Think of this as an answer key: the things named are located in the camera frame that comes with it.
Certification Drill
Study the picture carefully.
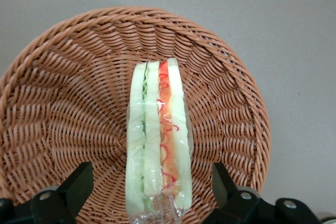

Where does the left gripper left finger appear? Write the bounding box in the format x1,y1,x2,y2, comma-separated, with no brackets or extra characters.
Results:
0,161,95,224

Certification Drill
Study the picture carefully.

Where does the triangle sandwich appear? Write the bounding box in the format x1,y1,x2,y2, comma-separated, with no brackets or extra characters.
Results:
124,57,194,224

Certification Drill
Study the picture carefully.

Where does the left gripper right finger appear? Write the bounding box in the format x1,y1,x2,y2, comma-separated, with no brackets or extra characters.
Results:
201,162,322,224

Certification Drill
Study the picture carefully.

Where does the brown wicker basket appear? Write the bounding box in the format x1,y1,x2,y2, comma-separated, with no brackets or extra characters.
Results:
0,6,271,224

